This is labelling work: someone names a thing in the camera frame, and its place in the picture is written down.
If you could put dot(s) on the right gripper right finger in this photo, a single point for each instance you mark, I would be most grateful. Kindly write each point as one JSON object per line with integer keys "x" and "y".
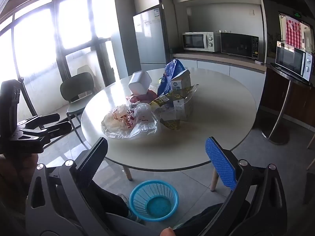
{"x": 224, "y": 164}

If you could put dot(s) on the white microwave on bar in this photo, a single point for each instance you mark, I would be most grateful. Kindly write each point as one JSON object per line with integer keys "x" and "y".
{"x": 295, "y": 60}

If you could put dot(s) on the white plastic tub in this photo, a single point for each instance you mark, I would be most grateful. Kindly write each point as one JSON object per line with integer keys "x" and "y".
{"x": 139, "y": 83}

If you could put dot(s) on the white HP product box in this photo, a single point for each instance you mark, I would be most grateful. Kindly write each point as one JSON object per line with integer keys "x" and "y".
{"x": 181, "y": 81}

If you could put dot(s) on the round white table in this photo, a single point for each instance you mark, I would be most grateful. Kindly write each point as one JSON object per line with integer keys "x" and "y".
{"x": 222, "y": 108}

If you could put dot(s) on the blue tissue pack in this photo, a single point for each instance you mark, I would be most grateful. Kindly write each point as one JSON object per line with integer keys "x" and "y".
{"x": 172, "y": 69}

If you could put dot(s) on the green patterned clear wrapper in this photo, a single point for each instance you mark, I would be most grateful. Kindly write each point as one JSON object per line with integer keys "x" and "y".
{"x": 176, "y": 106}

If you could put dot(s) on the blue plastic waste basket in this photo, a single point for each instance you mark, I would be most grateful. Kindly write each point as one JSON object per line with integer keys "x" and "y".
{"x": 154, "y": 200}

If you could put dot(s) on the silver refrigerator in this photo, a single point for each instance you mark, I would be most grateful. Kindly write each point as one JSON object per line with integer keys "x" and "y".
{"x": 150, "y": 39}

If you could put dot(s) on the black microwave oven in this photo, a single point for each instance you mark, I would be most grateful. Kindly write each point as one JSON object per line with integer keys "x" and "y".
{"x": 240, "y": 45}

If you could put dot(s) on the person's right hand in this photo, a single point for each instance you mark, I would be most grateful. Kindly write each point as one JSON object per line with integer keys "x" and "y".
{"x": 167, "y": 232}

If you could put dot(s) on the white red-printed plastic bag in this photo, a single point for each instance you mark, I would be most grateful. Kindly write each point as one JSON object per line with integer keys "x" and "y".
{"x": 131, "y": 121}

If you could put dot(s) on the person's left hand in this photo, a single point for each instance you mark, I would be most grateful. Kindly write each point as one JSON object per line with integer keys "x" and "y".
{"x": 16, "y": 174}

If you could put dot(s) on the red checkered cloth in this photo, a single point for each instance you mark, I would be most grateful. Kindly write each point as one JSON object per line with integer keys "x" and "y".
{"x": 293, "y": 33}

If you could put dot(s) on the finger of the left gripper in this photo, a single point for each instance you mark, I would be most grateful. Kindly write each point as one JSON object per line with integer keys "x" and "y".
{"x": 46, "y": 134}
{"x": 40, "y": 121}

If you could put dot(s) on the dark green chair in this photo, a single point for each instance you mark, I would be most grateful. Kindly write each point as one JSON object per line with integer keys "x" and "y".
{"x": 78, "y": 91}

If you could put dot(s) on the red snack bag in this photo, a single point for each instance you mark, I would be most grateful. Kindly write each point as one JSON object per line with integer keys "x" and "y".
{"x": 144, "y": 98}

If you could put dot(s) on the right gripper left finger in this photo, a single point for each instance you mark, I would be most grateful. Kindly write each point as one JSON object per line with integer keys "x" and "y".
{"x": 88, "y": 162}

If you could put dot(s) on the dark bar table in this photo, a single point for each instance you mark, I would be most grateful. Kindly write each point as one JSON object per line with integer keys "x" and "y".
{"x": 286, "y": 95}

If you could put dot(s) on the white microwave oven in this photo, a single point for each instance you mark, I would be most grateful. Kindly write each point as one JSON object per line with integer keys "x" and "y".
{"x": 202, "y": 41}

